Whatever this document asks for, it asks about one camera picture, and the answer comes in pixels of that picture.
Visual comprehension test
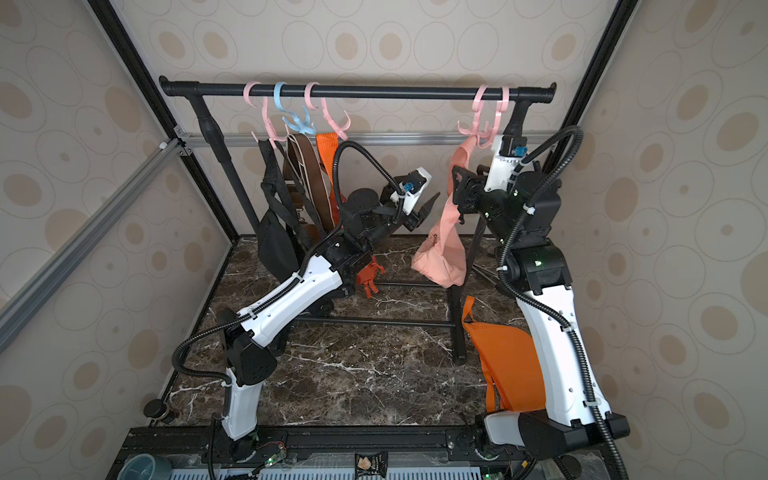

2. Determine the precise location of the pink bag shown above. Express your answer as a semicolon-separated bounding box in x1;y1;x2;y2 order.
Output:
411;136;478;288

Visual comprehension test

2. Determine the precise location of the red-orange waist bag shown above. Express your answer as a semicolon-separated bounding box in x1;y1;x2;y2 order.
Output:
315;133;386;299

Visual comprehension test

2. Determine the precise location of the brown leather bag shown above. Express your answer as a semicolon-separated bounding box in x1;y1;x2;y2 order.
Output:
283;134;335;242

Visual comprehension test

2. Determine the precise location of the bright orange bag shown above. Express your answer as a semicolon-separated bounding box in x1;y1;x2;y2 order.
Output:
461;296;546;413

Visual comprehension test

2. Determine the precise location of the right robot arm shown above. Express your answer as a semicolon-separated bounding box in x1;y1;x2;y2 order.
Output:
452;126;630;479

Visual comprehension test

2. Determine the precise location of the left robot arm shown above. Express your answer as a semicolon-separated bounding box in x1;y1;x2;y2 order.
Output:
172;140;435;441

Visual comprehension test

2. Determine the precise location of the pink hook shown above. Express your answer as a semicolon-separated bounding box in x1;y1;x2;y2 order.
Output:
303;82;352;141
242;81;287;149
457;84;487;146
478;86;510;149

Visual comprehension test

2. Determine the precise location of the rightmost pink hook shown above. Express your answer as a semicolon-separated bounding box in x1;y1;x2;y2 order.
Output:
478;86;510;149

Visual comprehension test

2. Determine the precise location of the middle pink hook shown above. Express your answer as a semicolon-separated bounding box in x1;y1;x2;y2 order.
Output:
303;82;352;141

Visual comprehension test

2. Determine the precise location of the light blue hook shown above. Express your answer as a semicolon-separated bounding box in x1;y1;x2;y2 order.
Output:
273;81;316;135

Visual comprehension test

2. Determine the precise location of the leftmost pink hook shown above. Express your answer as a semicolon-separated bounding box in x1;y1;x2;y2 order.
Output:
242;81;287;149

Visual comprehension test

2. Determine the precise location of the black clothes rack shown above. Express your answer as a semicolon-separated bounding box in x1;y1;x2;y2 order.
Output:
159;76;557;365

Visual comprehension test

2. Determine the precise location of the small snack packet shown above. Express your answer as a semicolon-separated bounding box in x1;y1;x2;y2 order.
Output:
354;451;389;479

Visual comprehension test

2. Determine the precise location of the small black round knob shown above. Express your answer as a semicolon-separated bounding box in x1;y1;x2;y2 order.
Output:
142;398;170;421

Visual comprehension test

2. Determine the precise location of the teal round container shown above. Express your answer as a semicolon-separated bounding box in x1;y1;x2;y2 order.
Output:
117;453;173;480

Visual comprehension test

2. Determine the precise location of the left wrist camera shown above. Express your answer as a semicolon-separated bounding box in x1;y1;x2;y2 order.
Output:
390;167;432;215

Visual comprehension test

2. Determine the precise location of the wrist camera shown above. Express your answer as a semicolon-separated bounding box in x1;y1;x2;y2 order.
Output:
390;167;432;215
484;135;528;192

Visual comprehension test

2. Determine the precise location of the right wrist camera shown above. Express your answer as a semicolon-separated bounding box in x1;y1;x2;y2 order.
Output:
484;135;528;192

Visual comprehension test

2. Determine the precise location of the black base frame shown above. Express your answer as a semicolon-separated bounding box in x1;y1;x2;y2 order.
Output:
108;415;630;479

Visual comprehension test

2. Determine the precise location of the aluminium rail left wall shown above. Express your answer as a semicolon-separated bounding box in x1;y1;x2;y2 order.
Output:
1;138;182;350

